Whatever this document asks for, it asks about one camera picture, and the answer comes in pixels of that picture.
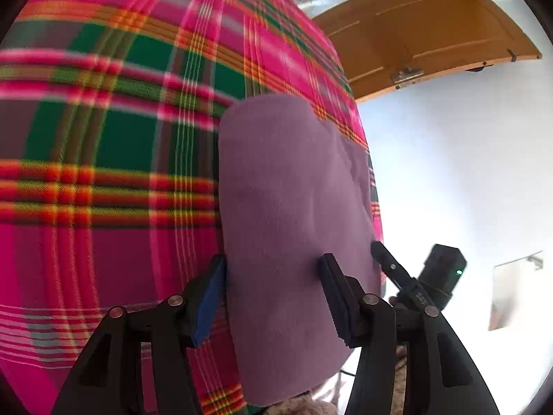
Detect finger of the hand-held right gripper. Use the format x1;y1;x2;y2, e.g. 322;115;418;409
371;241;418;297

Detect plaid bed sheet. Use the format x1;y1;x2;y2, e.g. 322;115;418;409
0;0;384;415

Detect purple fleece pants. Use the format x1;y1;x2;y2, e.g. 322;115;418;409
217;94;385;407

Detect pale flat board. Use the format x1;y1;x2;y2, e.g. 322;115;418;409
488;251;544;333

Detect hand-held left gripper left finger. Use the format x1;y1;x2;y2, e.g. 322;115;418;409
52;254;227;415

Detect wooden door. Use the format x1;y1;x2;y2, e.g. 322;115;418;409
311;0;543;103

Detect metal door lock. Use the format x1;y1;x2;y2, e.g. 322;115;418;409
391;66;425;90

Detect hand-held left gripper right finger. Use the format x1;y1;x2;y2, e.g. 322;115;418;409
320;253;499;415

